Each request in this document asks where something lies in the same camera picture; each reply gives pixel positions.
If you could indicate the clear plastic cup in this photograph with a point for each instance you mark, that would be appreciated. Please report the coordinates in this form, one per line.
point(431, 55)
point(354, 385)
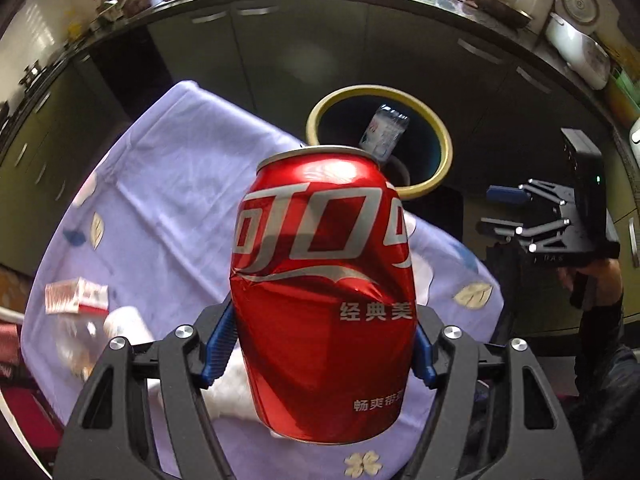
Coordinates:
point(80, 340)

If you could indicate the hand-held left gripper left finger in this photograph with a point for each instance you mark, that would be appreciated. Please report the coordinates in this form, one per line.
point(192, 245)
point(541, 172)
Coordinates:
point(215, 355)

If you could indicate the person's right hand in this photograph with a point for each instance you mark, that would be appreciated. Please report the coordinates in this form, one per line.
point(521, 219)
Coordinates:
point(605, 280)

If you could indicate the red and white carton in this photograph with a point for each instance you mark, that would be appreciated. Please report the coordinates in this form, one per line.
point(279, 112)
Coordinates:
point(75, 295)

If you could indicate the clear plastic water bottle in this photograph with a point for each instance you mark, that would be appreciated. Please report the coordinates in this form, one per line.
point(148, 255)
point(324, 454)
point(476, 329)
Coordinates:
point(382, 132)

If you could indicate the red soda can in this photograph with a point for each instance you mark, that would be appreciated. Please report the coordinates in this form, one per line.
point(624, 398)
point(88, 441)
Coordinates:
point(325, 310)

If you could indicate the yellow-rimmed trash bin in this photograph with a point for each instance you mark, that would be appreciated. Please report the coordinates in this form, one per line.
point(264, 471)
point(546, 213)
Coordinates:
point(425, 135)

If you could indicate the person's right forearm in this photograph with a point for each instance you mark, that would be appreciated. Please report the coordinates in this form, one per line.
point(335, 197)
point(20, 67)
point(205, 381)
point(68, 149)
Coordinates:
point(610, 385)

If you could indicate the purple floral tablecloth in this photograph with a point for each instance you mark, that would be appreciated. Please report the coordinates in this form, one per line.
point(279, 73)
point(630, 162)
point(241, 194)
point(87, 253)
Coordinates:
point(175, 185)

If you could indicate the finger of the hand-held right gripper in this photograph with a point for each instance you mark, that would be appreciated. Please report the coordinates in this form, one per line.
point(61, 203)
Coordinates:
point(505, 194)
point(497, 226)

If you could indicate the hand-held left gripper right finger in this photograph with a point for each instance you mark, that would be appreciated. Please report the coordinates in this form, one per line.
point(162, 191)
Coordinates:
point(425, 360)

